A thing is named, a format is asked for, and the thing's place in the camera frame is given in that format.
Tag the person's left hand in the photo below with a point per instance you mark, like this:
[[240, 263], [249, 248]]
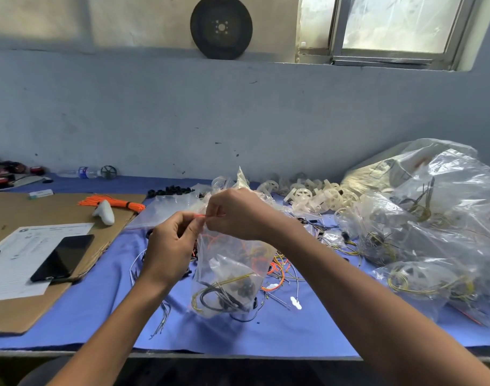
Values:
[[168, 249]]

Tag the person's right hand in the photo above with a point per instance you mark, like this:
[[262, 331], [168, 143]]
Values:
[[245, 213]]

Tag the heap of plastic bags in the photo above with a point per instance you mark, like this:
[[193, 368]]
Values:
[[241, 181]]

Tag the stack of plastic bags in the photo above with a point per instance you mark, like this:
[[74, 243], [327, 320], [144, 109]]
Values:
[[160, 211]]

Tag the pile of black plastic rings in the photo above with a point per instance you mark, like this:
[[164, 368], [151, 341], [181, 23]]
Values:
[[168, 191]]

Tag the clear zip plastic bag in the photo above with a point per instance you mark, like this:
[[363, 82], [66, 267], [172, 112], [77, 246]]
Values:
[[229, 277]]

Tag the pile of white plastic wheels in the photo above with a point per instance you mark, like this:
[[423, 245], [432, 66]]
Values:
[[309, 193]]

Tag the pile of large plastic bags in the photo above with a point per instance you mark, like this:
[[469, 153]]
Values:
[[430, 213]]

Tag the person's left forearm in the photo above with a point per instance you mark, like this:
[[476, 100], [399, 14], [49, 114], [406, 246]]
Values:
[[116, 337]]

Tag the person's right forearm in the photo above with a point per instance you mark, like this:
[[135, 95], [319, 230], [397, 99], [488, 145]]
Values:
[[382, 309]]

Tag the orange tie bundle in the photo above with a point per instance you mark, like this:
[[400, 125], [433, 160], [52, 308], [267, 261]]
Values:
[[112, 202]]

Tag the white handheld device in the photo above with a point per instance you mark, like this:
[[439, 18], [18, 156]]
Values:
[[105, 211]]

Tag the black round wheel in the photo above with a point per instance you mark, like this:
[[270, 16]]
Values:
[[108, 172]]

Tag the black smartphone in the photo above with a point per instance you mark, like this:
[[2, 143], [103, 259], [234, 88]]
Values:
[[61, 259]]

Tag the clear plastic water bottle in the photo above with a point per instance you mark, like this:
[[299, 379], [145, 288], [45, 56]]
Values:
[[80, 173]]

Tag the brown cardboard sheet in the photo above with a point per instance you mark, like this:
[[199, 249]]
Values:
[[44, 213]]

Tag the small white label card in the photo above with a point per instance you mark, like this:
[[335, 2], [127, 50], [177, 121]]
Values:
[[40, 193]]

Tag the white paper sheet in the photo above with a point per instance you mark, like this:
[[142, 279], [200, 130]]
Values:
[[15, 261]]

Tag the black round object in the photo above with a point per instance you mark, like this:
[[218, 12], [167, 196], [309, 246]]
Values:
[[221, 26]]

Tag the window frame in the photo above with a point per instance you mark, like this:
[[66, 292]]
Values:
[[390, 32]]

